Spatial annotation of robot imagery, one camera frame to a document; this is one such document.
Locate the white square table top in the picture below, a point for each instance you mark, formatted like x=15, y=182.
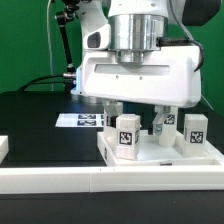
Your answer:
x=152, y=154

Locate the apriltag base marker sheet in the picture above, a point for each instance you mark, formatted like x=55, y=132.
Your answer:
x=78, y=120

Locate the white left fence piece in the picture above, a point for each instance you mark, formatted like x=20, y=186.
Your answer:
x=4, y=148

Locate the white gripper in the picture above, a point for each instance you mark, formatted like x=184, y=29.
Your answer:
x=168, y=77

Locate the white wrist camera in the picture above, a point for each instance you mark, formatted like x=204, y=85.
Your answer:
x=98, y=39

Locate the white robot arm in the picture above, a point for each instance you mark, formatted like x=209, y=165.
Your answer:
x=141, y=51

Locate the white front fence bar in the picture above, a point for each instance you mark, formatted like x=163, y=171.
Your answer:
x=110, y=179

